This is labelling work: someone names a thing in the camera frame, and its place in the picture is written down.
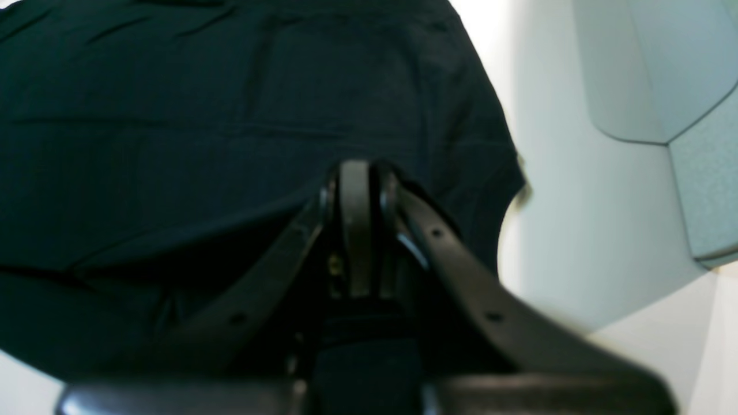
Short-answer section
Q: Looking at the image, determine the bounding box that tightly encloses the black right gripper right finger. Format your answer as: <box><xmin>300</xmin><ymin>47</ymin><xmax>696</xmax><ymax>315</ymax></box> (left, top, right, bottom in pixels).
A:
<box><xmin>372</xmin><ymin>162</ymin><xmax>676</xmax><ymax>414</ymax></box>

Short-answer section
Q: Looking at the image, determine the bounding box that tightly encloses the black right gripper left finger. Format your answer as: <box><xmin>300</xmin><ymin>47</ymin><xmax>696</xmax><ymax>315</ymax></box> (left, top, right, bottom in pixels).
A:
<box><xmin>55</xmin><ymin>162</ymin><xmax>370</xmax><ymax>414</ymax></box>

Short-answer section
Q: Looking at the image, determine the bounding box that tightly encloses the black T-shirt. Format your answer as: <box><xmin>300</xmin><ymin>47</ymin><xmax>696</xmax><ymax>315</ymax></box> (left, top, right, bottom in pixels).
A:
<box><xmin>1</xmin><ymin>1</ymin><xmax>524</xmax><ymax>380</ymax></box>

